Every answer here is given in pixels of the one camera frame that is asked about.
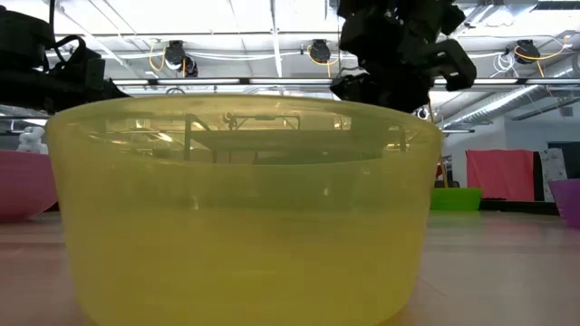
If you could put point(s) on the coral red matte bowl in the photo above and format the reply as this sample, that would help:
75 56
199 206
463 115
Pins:
22 185

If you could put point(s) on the green translucent plastic bowl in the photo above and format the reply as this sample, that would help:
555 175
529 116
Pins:
455 199

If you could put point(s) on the purple translucent plastic bowl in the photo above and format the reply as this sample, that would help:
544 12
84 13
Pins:
568 201

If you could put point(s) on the yellow translucent plastic bowl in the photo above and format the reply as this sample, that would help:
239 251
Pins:
244 249

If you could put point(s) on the reddish hanging cloth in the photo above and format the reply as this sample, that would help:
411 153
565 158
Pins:
498 174

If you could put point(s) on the white patterned board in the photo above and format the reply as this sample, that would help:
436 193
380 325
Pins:
553 165

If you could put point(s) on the silver ventilation duct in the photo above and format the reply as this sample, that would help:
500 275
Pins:
498 103

